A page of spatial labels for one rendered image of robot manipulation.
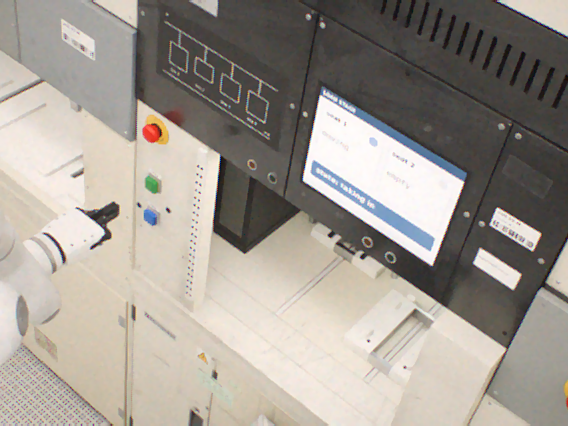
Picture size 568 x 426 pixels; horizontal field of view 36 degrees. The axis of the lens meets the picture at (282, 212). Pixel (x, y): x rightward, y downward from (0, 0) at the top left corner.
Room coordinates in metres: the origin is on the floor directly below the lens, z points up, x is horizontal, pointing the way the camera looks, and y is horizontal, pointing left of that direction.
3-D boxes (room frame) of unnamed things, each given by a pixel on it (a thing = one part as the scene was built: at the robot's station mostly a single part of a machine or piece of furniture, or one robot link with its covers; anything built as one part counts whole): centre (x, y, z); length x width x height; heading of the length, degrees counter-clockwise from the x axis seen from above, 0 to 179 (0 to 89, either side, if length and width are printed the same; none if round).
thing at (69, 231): (1.18, 0.41, 1.20); 0.11 x 0.10 x 0.07; 148
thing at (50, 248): (1.13, 0.45, 1.20); 0.09 x 0.03 x 0.08; 58
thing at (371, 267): (1.66, -0.23, 0.89); 0.22 x 0.21 x 0.04; 148
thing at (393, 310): (1.33, -0.34, 0.89); 0.22 x 0.21 x 0.04; 148
